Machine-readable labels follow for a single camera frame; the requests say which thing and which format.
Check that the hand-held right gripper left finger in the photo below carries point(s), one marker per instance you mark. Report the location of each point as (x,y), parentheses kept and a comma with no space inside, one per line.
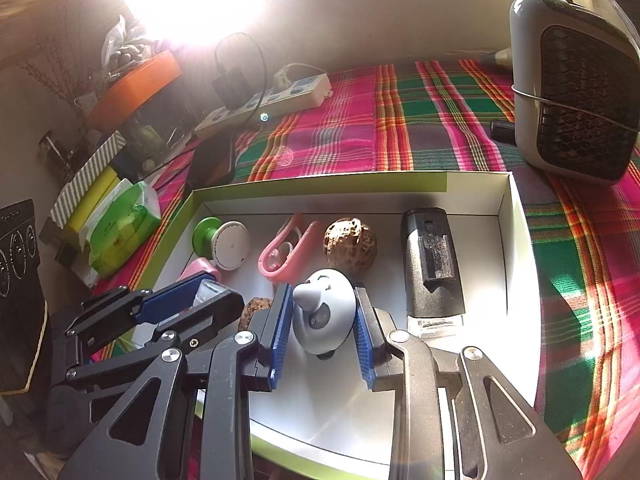
(280,340)

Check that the white plastic bags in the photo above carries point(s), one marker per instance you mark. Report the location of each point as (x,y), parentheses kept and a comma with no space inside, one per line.
(122,45)

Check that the green tissue pack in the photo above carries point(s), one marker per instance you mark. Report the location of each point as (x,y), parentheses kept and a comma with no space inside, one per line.
(125,225)

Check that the black box with white circles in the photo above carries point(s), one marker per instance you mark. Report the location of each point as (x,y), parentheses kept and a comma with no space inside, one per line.
(20,240)

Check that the white fan heater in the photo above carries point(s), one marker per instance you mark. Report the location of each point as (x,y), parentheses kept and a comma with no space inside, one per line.
(525,85)

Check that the black charger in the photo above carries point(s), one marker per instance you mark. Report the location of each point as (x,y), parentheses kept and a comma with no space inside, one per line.
(232,85)

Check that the pink hair clip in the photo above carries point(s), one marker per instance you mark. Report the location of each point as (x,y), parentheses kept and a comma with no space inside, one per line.
(300,252)

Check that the black plastic device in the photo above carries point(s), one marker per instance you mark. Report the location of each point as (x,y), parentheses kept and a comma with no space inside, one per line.
(430,260)

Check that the white power plug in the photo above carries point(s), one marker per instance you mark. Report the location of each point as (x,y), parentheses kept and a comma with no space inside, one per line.
(285,75)

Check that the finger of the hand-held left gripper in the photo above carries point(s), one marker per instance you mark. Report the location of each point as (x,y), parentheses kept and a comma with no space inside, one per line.
(170,300)
(210,315)

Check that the white power strip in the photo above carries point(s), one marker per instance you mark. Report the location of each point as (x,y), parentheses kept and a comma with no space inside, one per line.
(300,90)

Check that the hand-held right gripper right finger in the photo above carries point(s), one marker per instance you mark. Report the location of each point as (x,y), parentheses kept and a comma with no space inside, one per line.
(364,345)

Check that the dried twig bouquet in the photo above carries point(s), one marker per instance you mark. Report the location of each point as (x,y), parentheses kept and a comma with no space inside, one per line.
(55,77)

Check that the plaid tablecloth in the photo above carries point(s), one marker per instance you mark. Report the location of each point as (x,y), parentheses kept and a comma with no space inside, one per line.
(425,125)

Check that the grey panda toy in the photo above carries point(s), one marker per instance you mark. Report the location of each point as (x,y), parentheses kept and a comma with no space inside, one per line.
(325,320)

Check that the orange plastic tray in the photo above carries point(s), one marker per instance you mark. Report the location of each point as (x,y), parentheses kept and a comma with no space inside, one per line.
(135,85)

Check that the pink silicone case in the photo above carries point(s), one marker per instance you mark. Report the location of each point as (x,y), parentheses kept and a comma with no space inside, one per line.
(202,265)

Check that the brown walnut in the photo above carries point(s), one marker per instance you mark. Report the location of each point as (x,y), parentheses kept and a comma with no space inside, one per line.
(254,312)
(350,245)

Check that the green and white spool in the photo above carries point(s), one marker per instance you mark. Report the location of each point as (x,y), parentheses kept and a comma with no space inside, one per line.
(230,247)

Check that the yellow box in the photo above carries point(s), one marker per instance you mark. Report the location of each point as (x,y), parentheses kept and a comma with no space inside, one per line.
(90,195)

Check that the striped box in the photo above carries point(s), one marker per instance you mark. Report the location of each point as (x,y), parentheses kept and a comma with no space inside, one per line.
(95,160)

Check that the white cardboard box green rim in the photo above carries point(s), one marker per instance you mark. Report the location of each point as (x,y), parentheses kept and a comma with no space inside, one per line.
(325,410)

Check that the black bag yellow trim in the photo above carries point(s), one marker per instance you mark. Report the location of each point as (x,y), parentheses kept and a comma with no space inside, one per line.
(20,345)

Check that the black phone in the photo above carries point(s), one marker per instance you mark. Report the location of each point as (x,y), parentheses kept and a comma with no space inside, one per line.
(212,160)

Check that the dark glass container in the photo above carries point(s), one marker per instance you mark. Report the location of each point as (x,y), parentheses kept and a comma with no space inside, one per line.
(160,120)

